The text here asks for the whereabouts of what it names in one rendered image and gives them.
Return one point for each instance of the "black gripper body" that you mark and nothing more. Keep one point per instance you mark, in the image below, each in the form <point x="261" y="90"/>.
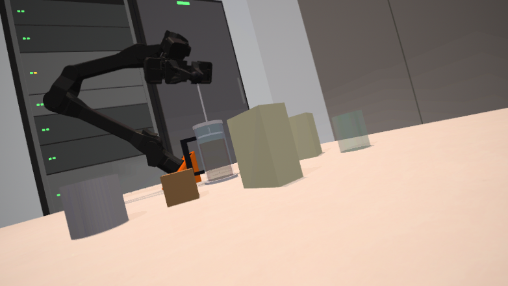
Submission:
<point x="153" y="68"/>

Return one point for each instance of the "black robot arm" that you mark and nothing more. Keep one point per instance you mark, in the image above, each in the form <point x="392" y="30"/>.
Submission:
<point x="62" y="97"/>

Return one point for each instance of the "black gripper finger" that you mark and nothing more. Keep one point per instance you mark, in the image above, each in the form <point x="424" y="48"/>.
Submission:
<point x="196" y="66"/>
<point x="173" y="73"/>

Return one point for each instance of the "french press coffee maker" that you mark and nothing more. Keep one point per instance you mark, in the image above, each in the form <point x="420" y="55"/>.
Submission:
<point x="212" y="146"/>

